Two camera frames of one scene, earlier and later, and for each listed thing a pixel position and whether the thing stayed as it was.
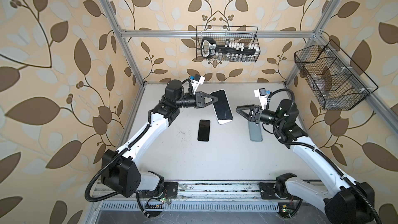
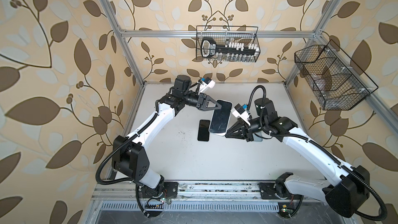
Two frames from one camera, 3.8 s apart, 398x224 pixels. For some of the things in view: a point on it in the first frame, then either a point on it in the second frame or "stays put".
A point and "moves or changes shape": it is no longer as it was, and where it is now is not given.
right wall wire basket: [335, 81] stays put
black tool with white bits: [209, 48] stays put
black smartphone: [222, 107] moves or changes shape
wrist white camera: [197, 80] → [208, 82]
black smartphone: [203, 130] stays put
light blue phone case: [255, 131] stays put
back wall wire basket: [227, 43] stays put
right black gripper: [255, 114] → [235, 135]
